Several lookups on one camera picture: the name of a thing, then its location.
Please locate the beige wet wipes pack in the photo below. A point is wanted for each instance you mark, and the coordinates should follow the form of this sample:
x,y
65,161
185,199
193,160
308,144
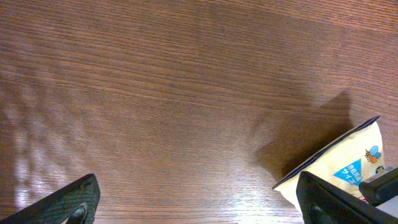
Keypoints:
x,y
347,161

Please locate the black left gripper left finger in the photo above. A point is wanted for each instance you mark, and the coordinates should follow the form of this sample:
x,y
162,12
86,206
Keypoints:
x,y
75,203

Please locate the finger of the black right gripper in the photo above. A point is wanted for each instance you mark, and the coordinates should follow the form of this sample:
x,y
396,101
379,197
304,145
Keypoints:
x,y
380,187

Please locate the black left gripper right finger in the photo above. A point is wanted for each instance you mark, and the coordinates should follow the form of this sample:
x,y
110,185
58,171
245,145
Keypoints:
x,y
322,202

